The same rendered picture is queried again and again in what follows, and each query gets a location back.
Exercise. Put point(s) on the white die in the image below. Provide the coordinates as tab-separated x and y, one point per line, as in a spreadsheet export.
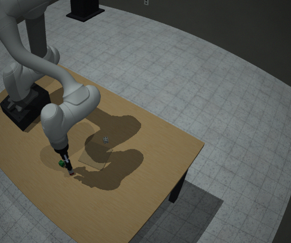
105	139

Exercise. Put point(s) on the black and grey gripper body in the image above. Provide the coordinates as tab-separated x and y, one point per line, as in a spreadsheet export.
62	151

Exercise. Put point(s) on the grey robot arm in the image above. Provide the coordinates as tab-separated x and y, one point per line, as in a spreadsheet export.
18	76

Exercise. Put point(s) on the tan square mat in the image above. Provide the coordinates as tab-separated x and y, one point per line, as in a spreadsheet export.
95	155

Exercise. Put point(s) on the green die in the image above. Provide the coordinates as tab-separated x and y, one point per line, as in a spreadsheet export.
61	163

